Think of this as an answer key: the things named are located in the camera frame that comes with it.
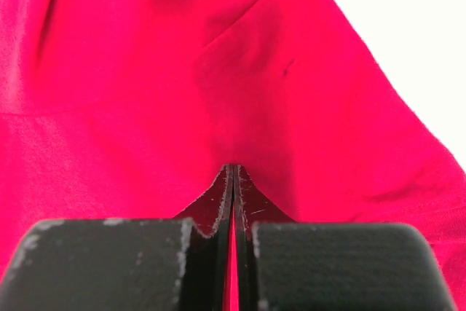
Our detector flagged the crimson t shirt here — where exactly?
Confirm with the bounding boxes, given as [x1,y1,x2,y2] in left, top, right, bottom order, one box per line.
[1,0,465,310]

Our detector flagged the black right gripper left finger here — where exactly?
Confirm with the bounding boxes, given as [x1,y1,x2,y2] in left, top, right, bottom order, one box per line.
[1,165,233,311]

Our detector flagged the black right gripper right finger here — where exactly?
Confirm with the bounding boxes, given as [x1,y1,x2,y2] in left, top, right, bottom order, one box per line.
[234,165,455,310]

